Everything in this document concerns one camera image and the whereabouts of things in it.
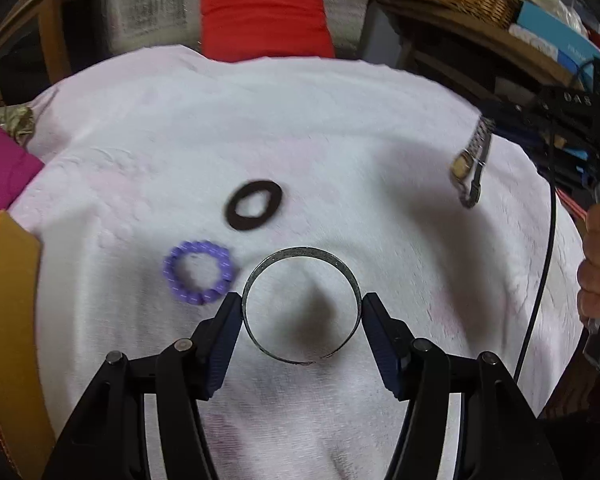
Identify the wooden shelf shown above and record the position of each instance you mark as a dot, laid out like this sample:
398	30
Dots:
480	40

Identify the red cushion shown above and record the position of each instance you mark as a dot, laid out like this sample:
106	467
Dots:
265	15

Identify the orange box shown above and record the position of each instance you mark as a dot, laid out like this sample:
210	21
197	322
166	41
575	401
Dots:
10	310

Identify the pink cushion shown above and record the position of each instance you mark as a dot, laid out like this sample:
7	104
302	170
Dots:
2	175

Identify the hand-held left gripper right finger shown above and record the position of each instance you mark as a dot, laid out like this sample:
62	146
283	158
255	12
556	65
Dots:
381	347

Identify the metal wristwatch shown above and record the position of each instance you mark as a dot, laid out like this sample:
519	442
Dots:
463	165

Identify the silver bangle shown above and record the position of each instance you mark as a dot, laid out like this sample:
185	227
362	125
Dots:
300	251

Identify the person's right hand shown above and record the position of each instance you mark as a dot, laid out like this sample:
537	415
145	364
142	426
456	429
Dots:
599	270

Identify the gold patterned cloth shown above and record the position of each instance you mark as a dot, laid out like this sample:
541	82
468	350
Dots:
15	122

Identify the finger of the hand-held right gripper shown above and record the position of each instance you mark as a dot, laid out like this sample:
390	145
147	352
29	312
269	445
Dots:
515	110

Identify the blue cardboard box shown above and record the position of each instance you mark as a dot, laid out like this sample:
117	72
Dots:
555	35

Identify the wooden chair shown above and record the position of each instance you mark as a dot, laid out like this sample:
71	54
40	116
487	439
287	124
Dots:
55	35

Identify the silver insulation board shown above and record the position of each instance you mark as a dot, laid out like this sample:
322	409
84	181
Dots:
150	5

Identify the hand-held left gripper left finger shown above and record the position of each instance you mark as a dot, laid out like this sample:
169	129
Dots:
224	347

